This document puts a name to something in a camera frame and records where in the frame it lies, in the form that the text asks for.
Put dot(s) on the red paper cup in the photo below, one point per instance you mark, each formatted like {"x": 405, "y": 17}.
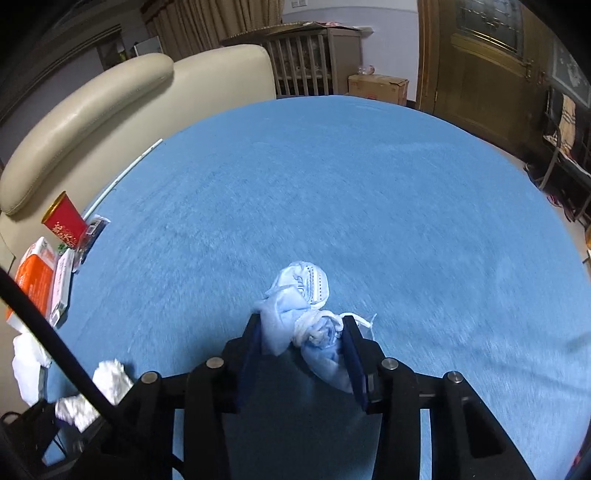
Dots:
{"x": 64, "y": 221}

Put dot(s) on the cardboard box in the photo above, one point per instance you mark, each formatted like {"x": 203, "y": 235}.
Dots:
{"x": 376, "y": 87}

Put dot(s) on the white stick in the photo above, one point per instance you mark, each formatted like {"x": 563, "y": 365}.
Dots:
{"x": 124, "y": 170}

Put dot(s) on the blue face mask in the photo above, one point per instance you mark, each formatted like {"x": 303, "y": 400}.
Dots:
{"x": 295, "y": 304}

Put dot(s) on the orange tissue box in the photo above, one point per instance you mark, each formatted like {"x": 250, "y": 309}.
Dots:
{"x": 34, "y": 277}

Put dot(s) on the wooden slatted cabinet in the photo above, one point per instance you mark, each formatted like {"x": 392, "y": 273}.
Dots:
{"x": 304, "y": 60}

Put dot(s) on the white panel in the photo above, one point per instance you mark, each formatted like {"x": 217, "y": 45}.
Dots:
{"x": 147, "y": 48}

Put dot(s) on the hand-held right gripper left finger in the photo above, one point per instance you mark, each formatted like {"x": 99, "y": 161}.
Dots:
{"x": 249, "y": 355}

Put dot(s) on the white tissue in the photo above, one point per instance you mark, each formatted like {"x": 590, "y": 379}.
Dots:
{"x": 111, "y": 378}

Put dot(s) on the wooden door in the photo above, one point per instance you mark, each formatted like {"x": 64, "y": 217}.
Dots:
{"x": 485, "y": 69}

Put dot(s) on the small dark packet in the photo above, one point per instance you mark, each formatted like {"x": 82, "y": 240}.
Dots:
{"x": 92, "y": 230}

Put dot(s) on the beige curtain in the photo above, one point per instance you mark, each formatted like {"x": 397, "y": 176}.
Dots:
{"x": 194, "y": 23}

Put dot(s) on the white tissues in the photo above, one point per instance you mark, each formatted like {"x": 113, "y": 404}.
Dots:
{"x": 30, "y": 364}

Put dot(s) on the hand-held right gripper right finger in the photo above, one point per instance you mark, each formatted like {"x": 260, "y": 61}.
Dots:
{"x": 356, "y": 367}

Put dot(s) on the blue tablecloth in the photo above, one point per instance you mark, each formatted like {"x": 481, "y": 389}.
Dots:
{"x": 369, "y": 207}

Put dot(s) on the beige leather sofa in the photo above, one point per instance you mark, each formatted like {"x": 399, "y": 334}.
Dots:
{"x": 138, "y": 101}

